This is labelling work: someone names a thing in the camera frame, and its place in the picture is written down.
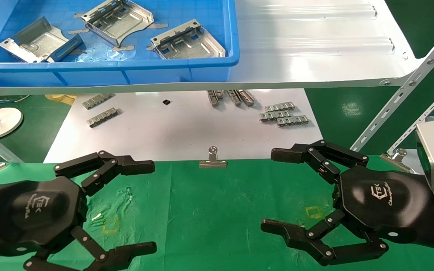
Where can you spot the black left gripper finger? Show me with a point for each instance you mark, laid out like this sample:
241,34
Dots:
134,251
134,166

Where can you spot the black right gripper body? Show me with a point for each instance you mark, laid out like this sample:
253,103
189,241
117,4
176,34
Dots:
382,203

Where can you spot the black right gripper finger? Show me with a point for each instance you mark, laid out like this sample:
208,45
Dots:
288,154
285,231

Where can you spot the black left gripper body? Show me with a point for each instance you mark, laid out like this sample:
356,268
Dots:
32,214

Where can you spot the stamped sheet metal part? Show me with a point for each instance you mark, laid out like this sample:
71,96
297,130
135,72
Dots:
38,41
190,43
121,22

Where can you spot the grey metal link strip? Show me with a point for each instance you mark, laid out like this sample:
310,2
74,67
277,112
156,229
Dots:
97,101
234,98
103,117
273,116
280,107
293,121
213,98
246,97

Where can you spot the small white screw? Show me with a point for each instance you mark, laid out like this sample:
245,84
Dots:
97,216

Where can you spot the white floor board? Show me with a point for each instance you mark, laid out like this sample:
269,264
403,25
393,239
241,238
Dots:
183,131

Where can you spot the white slotted angle bar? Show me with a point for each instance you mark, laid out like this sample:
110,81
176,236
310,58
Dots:
405,136
11,154
390,108

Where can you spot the green cloth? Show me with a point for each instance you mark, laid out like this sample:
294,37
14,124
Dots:
202,226

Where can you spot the blue plastic bin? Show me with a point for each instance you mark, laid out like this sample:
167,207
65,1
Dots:
145,71

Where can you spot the yellow crumpled tape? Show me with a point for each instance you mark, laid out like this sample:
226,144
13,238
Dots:
61,98

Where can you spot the white metal shelf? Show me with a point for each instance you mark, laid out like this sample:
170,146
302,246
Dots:
315,56

